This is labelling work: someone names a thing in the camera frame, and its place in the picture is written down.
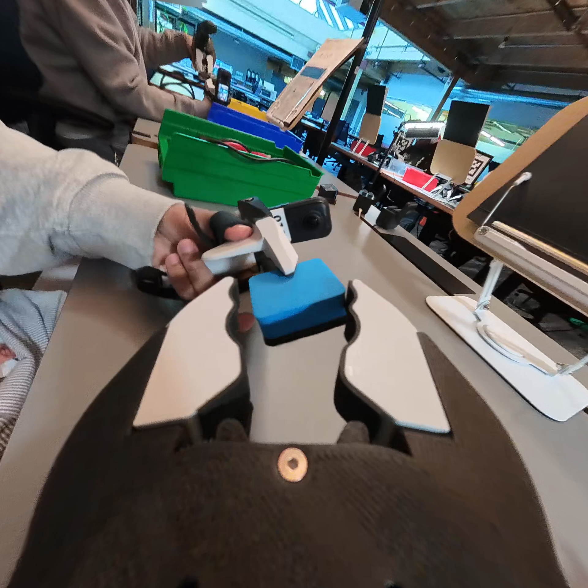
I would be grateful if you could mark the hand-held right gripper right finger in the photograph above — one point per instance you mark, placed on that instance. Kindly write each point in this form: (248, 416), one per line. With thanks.
(390, 363)

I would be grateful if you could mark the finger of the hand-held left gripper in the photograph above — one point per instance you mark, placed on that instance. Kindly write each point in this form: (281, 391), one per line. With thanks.
(229, 258)
(280, 250)

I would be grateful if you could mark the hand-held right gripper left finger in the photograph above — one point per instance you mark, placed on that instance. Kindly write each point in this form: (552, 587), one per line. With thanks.
(193, 358)

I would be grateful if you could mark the blue foam eraser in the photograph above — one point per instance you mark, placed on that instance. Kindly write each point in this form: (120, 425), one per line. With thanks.
(298, 294)

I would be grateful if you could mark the green plastic bin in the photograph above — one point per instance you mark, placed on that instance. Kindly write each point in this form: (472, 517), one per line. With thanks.
(229, 179)

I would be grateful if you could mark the person's left forearm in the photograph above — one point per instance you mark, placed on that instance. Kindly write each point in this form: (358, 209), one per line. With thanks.
(69, 206)

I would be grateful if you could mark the grey desk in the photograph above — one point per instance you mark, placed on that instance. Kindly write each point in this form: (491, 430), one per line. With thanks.
(115, 330)

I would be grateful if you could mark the person's left hand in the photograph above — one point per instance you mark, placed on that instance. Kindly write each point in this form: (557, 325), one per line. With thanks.
(183, 257)

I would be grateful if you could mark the small black box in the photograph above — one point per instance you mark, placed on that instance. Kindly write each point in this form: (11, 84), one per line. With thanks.
(327, 192)

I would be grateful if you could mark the black power adapter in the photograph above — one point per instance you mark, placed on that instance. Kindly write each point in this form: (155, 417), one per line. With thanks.
(365, 200)
(393, 217)

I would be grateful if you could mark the wooden background table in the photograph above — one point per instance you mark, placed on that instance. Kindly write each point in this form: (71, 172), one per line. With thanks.
(404, 190)

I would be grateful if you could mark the blue plastic bin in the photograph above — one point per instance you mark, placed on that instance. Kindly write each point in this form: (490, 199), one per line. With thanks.
(248, 125)

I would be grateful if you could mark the red plastic bin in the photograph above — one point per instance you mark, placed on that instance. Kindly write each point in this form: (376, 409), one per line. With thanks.
(415, 178)

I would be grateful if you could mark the yellow plastic bin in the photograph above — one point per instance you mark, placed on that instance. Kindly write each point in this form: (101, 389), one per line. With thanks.
(246, 107)

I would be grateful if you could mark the cardboard sheet on stand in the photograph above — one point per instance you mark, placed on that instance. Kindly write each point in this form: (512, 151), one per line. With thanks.
(312, 82)

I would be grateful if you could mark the small black board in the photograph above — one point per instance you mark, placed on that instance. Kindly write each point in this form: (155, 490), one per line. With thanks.
(466, 123)

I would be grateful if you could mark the black steel post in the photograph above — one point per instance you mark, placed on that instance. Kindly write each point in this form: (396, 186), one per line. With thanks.
(349, 82)

